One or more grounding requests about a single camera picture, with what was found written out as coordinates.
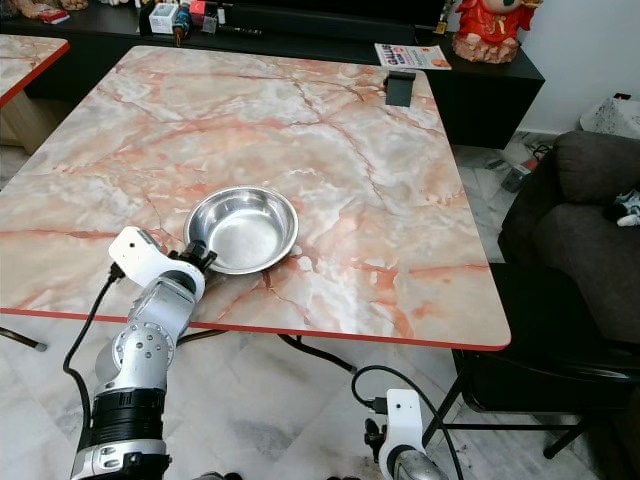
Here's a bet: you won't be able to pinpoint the black and white toy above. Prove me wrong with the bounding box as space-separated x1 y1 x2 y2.
604 187 640 230

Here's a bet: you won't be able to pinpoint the snack packets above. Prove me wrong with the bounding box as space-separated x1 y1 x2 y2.
9 0 77 27

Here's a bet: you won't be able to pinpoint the small white box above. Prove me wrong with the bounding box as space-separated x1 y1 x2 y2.
147 3 180 37

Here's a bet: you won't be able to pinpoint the red ceramic figurine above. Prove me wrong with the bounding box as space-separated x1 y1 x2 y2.
451 0 534 65

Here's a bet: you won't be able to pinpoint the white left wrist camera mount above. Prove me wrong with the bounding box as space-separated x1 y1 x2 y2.
108 226 187 290

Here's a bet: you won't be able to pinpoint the white mesh basket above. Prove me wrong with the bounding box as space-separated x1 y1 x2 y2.
579 94 640 142

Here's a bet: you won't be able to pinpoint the black metal table leg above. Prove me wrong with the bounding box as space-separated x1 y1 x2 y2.
0 324 50 354
421 398 597 462
277 332 362 378

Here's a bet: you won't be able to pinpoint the stainless steel bowl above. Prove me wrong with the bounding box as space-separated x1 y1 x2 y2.
183 186 302 277

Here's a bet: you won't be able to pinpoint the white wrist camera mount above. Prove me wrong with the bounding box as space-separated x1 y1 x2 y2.
381 390 424 472
108 226 187 290

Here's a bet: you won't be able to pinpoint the red and black box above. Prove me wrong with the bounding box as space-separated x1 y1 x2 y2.
188 0 222 33

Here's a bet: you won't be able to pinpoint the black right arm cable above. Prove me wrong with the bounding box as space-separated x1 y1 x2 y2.
349 364 467 480

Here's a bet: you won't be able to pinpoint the black power strip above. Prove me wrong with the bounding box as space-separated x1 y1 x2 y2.
498 148 548 195

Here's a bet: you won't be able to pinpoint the small blue bottle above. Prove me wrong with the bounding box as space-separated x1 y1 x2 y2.
172 11 192 44

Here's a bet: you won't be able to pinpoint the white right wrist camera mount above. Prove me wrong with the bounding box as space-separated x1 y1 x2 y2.
381 390 424 472

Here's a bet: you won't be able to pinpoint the printed leaflet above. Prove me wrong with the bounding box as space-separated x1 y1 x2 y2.
372 42 454 72

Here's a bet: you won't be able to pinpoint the marble pattern side table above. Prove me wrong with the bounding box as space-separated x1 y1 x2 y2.
0 34 72 107

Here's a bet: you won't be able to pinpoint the black fabric armchair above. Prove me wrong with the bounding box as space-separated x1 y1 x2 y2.
452 129 640 417

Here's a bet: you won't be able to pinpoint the black low cabinet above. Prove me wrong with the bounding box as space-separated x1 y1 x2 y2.
4 4 547 152

